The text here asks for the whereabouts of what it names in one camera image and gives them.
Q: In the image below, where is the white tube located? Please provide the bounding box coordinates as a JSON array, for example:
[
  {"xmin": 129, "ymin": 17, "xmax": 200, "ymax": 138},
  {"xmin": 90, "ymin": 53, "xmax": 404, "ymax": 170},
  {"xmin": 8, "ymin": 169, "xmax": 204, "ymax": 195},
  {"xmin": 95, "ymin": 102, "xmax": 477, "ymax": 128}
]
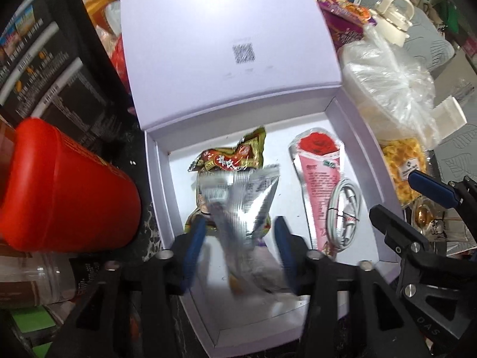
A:
[{"xmin": 432, "ymin": 96, "xmax": 467, "ymax": 138}]

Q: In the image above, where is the clear bag with container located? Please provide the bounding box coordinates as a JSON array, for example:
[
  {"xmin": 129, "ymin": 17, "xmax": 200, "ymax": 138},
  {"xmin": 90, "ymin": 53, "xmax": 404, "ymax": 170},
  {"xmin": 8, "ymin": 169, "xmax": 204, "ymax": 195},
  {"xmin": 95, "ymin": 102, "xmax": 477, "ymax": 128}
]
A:
[{"xmin": 341, "ymin": 26, "xmax": 440, "ymax": 150}]

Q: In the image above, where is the yellow snack bag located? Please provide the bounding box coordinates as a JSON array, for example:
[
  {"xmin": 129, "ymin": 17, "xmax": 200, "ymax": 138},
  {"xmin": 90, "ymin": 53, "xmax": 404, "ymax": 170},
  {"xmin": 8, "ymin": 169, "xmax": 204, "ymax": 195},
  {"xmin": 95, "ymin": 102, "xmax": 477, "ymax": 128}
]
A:
[{"xmin": 380, "ymin": 138, "xmax": 429, "ymax": 206}]

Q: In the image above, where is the white cable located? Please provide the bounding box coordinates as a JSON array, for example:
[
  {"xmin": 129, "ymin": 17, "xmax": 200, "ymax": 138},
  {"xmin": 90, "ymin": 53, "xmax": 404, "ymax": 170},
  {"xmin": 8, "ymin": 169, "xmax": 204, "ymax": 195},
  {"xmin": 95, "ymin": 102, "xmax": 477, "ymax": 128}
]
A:
[{"xmin": 327, "ymin": 178, "xmax": 362, "ymax": 249}]

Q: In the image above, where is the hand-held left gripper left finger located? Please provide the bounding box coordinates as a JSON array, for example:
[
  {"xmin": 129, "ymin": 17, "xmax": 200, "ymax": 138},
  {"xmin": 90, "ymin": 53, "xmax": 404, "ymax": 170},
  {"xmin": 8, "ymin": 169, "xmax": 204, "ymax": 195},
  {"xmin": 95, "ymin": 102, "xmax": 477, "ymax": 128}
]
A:
[{"xmin": 52, "ymin": 217, "xmax": 208, "ymax": 358}]

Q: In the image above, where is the brown gold snack packet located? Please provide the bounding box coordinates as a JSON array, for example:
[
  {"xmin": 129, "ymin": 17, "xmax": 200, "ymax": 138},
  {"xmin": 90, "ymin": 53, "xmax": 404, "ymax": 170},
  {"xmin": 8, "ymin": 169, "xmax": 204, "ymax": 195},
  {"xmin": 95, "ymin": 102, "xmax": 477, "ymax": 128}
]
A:
[{"xmin": 185, "ymin": 190, "xmax": 224, "ymax": 234}]

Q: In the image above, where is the cream bottle with handle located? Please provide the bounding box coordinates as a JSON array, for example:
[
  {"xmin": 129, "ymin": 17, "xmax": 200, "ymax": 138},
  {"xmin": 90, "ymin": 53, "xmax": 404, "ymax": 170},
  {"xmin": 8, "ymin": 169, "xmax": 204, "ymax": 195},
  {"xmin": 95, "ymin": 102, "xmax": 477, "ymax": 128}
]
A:
[{"xmin": 373, "ymin": 0, "xmax": 415, "ymax": 45}]

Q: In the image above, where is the orange plastic bag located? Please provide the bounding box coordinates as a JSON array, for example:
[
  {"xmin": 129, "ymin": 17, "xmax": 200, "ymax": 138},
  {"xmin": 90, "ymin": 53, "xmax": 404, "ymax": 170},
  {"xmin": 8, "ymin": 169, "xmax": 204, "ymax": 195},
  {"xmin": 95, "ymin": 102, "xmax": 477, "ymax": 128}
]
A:
[{"xmin": 84, "ymin": 0, "xmax": 123, "ymax": 60}]

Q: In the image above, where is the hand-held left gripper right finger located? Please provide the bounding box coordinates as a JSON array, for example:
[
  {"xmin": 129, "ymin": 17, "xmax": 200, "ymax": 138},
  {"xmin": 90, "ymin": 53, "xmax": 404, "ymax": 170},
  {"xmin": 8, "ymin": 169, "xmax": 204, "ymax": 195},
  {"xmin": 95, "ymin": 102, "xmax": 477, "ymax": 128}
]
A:
[{"xmin": 274, "ymin": 215, "xmax": 429, "ymax": 358}]

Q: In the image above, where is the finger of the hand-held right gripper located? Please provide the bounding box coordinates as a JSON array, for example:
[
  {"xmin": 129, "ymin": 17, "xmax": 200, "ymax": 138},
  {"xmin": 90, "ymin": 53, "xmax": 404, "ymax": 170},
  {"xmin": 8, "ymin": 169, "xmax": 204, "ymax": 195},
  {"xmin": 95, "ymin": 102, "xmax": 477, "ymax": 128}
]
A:
[
  {"xmin": 408, "ymin": 169, "xmax": 477, "ymax": 213},
  {"xmin": 369, "ymin": 204, "xmax": 477, "ymax": 358}
]

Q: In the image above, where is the lavender gift box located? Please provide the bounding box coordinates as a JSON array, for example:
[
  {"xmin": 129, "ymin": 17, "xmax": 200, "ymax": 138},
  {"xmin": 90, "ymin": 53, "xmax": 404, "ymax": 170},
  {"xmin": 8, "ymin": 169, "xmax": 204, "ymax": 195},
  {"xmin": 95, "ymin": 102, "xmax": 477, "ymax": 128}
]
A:
[{"xmin": 119, "ymin": 0, "xmax": 405, "ymax": 358}]

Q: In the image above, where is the black printed box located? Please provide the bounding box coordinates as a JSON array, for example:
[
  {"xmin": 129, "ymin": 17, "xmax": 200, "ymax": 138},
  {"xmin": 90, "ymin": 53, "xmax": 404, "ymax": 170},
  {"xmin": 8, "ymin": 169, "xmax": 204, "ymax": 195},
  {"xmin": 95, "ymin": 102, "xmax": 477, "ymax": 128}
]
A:
[{"xmin": 0, "ymin": 0, "xmax": 146, "ymax": 165}]

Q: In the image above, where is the pink rose cone packet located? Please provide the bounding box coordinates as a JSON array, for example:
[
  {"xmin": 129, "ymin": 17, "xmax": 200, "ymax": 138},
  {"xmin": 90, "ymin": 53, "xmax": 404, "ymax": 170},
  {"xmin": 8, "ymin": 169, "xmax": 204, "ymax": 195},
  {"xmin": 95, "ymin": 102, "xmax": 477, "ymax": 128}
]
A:
[{"xmin": 289, "ymin": 129, "xmax": 360, "ymax": 258}]

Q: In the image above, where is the red and green snack packet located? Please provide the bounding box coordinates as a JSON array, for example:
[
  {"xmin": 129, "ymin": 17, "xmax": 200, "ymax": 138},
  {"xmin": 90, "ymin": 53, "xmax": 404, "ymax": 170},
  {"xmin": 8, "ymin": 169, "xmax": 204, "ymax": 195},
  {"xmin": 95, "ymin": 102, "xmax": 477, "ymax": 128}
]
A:
[{"xmin": 188, "ymin": 127, "xmax": 267, "ymax": 174}]

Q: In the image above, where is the red plastic canister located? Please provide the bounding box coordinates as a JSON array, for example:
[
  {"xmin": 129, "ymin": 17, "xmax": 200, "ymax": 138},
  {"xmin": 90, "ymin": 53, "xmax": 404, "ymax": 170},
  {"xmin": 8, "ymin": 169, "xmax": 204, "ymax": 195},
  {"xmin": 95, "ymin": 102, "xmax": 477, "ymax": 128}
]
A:
[{"xmin": 0, "ymin": 117, "xmax": 142, "ymax": 252}]

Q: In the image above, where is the silver foil packet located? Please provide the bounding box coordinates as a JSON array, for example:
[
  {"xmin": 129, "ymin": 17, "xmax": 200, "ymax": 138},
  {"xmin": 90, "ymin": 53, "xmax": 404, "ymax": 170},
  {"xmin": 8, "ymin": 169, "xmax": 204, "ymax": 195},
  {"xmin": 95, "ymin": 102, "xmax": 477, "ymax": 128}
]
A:
[{"xmin": 196, "ymin": 164, "xmax": 282, "ymax": 295}]

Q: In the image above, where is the grey covered chair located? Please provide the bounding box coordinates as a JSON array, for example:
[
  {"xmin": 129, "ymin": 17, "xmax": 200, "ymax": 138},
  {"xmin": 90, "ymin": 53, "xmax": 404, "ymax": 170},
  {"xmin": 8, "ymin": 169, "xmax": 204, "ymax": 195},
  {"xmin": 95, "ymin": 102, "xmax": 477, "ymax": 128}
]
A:
[
  {"xmin": 428, "ymin": 123, "xmax": 477, "ymax": 195},
  {"xmin": 402, "ymin": 7, "xmax": 455, "ymax": 71}
]

